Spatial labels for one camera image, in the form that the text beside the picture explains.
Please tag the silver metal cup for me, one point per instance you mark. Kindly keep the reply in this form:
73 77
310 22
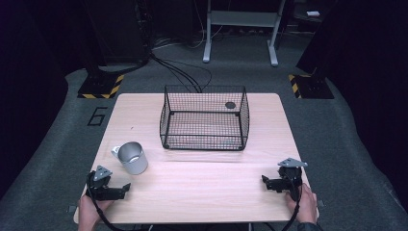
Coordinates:
136 165

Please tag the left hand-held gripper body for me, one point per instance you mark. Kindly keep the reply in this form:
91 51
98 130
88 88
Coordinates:
100 186

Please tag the black equipment rack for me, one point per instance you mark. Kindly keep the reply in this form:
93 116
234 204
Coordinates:
118 32

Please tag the person's right hand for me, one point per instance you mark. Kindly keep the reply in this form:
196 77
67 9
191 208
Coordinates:
306 205

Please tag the dark curtain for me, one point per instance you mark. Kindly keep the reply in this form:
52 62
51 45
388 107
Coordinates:
22 80
369 64

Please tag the black striped-edge stand base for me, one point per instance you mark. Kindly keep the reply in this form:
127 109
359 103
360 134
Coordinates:
312 87
99 86

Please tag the person's left hand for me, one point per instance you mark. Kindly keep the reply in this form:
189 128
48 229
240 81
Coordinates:
91 208

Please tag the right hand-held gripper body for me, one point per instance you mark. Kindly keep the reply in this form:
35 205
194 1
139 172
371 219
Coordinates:
291 179

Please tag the black round disc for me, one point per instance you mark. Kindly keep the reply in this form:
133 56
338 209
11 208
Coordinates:
230 105

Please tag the grey table bracket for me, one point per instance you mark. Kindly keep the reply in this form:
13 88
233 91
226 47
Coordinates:
320 203
71 209

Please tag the white metal stand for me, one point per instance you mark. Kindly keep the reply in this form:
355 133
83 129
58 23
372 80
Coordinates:
243 18

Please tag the small white box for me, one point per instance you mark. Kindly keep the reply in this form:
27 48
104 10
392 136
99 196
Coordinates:
313 13

